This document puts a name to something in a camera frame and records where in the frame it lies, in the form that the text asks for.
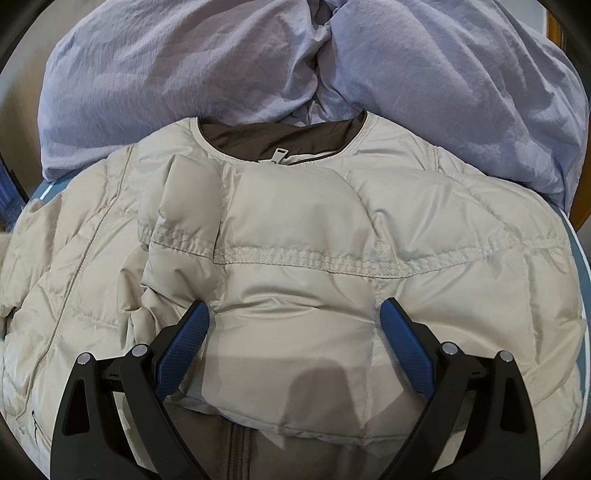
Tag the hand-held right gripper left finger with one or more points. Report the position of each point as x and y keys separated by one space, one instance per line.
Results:
x=181 y=342

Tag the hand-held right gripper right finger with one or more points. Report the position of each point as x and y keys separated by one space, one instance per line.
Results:
x=406 y=342

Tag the beige puffer jacket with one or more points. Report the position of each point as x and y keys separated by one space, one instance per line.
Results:
x=300 y=221

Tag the blue white-striped bed sheet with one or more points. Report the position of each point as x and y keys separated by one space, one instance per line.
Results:
x=47 y=191

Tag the lavender pillow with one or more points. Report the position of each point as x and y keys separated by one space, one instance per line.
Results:
x=161 y=69
x=452 y=92

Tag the orange wooden door frame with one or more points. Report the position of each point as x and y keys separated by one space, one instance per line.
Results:
x=556 y=32

